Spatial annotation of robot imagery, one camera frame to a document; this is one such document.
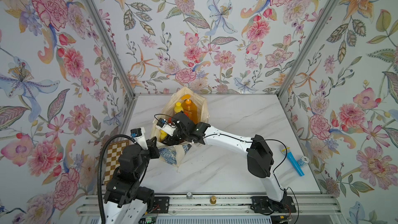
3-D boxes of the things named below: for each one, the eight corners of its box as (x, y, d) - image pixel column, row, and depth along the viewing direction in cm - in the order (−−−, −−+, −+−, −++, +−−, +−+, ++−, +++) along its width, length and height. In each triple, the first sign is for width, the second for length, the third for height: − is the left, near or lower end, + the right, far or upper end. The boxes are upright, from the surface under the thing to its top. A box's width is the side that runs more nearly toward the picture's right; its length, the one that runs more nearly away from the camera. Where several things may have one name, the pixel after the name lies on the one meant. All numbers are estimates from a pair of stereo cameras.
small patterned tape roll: (296, 167, 88) (303, 162, 83) (294, 161, 90) (300, 156, 85) (303, 167, 88) (310, 162, 83) (300, 161, 90) (307, 156, 85)
